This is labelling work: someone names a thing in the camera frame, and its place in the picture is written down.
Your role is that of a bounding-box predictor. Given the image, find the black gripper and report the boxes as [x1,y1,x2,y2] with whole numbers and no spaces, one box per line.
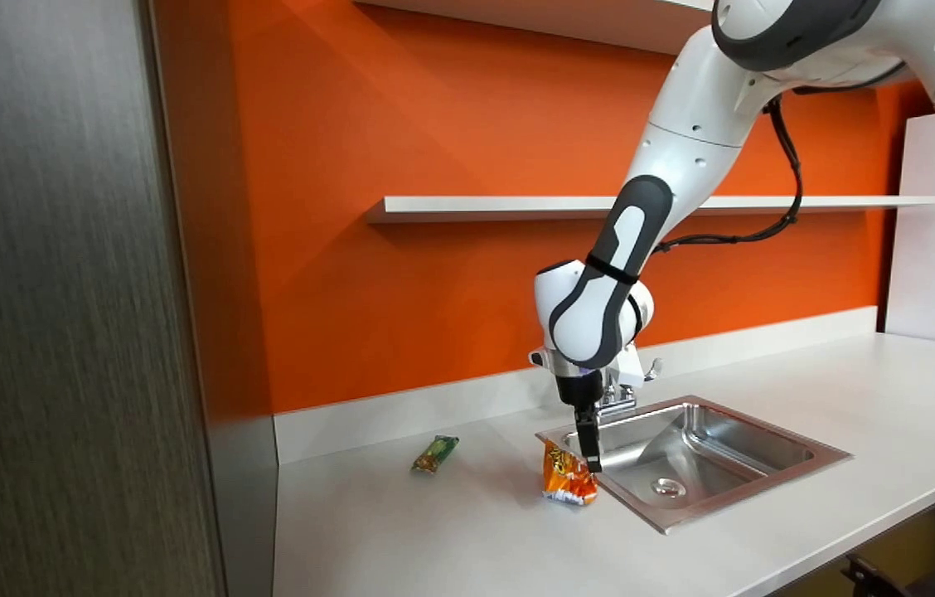
[554,367,606,476]

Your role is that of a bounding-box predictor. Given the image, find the orange snack packet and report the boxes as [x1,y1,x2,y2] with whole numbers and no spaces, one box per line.
[537,441,602,512]

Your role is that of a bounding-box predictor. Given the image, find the stainless steel sink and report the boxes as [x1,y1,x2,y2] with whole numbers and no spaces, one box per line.
[535,391,856,539]

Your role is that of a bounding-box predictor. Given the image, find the green snack packet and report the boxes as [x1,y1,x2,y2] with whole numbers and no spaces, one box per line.
[409,434,461,481]

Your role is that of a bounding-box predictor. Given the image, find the chrome faucet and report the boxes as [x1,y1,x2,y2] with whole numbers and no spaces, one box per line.
[597,347,665,425]

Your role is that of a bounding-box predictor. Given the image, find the dark wood cabinet panel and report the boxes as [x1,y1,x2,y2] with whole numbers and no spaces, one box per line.
[0,0,281,597]

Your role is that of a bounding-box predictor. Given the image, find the white wall shelf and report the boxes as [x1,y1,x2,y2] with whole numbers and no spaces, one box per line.
[353,0,718,59]
[365,193,935,230]

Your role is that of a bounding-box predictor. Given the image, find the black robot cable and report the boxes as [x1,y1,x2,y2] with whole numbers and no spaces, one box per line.
[653,96,808,255]

